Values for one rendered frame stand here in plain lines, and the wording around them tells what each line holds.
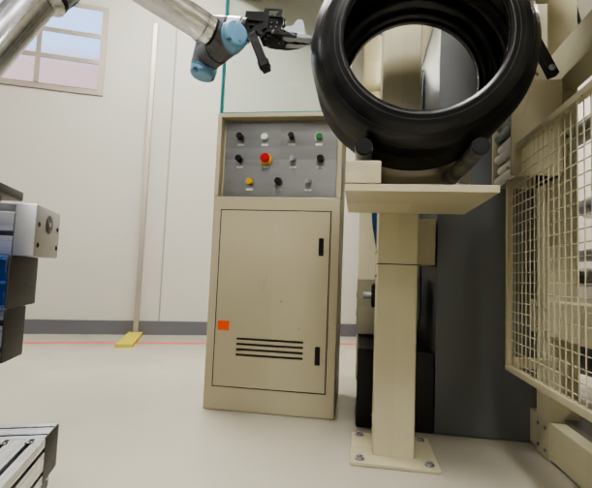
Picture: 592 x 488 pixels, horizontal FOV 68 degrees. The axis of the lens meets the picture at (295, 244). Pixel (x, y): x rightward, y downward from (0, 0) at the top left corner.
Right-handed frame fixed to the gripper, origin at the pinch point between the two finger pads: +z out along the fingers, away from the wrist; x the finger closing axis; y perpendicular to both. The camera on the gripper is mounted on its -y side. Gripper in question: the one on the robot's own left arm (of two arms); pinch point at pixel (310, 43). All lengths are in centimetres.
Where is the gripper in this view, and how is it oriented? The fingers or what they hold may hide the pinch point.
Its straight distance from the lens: 135.9
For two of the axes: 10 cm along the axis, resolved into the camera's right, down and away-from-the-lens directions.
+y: 1.4, -9.9, 0.4
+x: 1.4, 0.6, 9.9
